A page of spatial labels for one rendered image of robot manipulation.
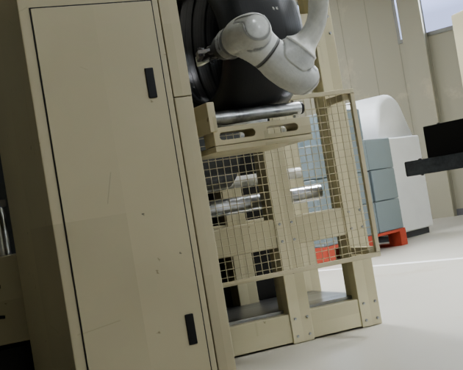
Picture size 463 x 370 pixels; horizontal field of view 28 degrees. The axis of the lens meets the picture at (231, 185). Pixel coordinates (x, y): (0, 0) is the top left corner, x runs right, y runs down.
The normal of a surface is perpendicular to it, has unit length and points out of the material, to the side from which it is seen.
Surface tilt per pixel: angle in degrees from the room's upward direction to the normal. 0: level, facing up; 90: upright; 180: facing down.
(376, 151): 90
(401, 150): 90
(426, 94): 90
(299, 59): 100
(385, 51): 90
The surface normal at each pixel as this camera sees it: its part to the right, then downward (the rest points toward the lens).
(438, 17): -0.66, 0.10
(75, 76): 0.39, -0.08
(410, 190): 0.73, -0.13
